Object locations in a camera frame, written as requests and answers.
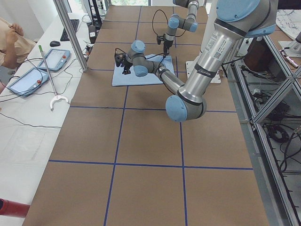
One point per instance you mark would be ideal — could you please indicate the seated person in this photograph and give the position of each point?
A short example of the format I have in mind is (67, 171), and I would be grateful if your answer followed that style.
(14, 47)

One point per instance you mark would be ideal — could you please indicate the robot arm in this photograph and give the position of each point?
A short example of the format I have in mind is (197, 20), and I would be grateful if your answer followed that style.
(233, 20)
(176, 22)

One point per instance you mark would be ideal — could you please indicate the teach pendant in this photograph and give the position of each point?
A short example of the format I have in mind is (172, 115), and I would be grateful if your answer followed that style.
(29, 82)
(56, 58)

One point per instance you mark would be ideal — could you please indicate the white reach grabber stick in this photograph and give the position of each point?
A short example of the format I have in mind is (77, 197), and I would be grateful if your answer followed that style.
(56, 97)

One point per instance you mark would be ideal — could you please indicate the black computer mouse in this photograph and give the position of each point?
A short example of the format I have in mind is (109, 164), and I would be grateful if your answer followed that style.
(54, 43)

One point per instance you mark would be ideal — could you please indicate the red fire extinguisher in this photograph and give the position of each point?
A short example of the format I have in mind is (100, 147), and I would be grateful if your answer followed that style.
(13, 209)

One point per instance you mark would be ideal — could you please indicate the far teach pendant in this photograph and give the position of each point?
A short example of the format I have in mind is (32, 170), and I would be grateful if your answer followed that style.
(56, 58)

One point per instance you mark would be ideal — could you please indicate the aluminium frame rack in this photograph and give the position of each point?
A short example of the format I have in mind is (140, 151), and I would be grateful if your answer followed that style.
(265, 81)

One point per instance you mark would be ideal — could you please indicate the aluminium frame post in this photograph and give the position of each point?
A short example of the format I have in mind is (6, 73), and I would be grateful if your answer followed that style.
(63, 14)

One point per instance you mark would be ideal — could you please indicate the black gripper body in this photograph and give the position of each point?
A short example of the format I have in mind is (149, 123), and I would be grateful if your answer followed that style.
(127, 64)
(167, 44)

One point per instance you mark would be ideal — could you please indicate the near teach pendant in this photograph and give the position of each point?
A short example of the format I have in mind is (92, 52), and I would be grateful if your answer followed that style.
(29, 82)

